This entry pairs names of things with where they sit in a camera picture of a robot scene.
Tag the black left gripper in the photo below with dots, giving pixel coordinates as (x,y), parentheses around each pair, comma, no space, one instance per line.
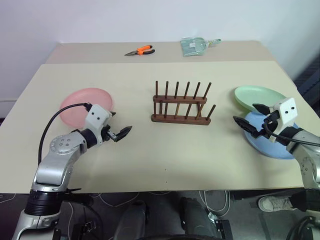
(108,132)

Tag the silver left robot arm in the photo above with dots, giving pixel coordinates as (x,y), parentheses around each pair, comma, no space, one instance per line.
(53,165)

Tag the wooden dish rack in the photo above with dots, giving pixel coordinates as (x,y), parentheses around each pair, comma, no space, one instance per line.
(180,117)

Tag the green plate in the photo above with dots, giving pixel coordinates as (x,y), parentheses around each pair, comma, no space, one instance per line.
(257,96)

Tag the dark rounded shape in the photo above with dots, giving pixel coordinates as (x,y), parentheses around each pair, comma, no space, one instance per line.
(195,217)
(131,220)

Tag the black metal bracket with screws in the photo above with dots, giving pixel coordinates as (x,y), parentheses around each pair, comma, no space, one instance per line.
(223,230)

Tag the white sneaker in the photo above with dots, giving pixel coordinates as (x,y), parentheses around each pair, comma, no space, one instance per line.
(273,203)

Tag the pink plate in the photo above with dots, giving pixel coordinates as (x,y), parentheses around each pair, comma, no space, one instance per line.
(80,100)

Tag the green packaged dustpan set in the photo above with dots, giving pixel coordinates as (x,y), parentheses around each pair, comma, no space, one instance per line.
(193,46)

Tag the dark ribbed object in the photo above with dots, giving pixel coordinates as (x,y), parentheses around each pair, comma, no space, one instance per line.
(308,80)

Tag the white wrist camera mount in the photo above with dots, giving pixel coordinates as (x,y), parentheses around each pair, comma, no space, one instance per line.
(96,117)
(287,112)

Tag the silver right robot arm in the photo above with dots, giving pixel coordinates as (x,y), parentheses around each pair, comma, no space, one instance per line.
(310,160)

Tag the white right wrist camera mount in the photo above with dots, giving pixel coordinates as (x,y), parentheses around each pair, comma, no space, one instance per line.
(287,112)

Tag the blue plate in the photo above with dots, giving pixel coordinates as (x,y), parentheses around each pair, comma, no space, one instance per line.
(270,147)

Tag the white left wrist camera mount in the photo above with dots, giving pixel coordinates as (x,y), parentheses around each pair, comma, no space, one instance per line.
(96,117)

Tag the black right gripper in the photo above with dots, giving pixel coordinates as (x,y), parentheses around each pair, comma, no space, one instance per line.
(271,122)

